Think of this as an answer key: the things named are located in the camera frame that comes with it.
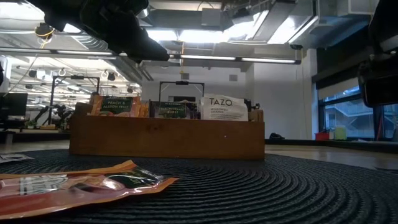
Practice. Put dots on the dome security camera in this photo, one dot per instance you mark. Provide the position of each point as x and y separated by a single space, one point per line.
296 46

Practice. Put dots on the silver spiral air duct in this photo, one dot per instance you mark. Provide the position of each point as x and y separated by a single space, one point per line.
93 43

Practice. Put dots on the grey ceiling box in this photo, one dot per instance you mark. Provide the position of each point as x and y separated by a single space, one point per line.
211 17

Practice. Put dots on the small black object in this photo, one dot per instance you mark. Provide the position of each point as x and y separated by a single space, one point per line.
276 136

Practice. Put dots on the rectangular metal air duct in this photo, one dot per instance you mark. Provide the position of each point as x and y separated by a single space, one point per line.
273 21

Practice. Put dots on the wooden tea organizer box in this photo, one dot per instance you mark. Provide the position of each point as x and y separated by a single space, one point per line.
168 137

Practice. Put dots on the black monitor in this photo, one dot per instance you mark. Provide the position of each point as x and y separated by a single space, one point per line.
14 104

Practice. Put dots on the background robot arms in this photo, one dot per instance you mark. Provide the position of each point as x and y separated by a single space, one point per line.
62 112

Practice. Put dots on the black robot station frame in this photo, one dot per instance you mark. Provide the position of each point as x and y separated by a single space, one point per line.
182 82
77 77

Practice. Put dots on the red box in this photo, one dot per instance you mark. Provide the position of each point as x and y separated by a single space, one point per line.
321 136

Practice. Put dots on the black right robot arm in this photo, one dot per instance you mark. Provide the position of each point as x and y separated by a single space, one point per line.
385 21

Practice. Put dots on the white Tazo tea packet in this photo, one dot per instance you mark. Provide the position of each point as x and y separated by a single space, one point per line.
224 109

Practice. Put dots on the window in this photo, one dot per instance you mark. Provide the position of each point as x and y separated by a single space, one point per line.
345 115

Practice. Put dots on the small potted plant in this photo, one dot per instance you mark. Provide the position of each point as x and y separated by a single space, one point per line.
30 124

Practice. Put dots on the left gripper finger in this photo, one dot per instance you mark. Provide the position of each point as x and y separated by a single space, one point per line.
136 46

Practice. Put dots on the black hanging spotlight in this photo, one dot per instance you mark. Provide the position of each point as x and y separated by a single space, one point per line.
32 73
111 76
130 90

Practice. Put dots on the long ceiling light fixture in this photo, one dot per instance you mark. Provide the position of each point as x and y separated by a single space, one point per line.
205 57

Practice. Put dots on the round black ceiling device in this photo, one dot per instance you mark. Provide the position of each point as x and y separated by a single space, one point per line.
44 30

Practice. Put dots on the green container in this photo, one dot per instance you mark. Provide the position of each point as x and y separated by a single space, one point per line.
340 133

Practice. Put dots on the round dark woven placemat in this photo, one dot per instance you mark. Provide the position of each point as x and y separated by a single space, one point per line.
248 193

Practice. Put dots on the grey wall vent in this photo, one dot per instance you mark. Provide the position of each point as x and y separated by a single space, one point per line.
233 77
185 76

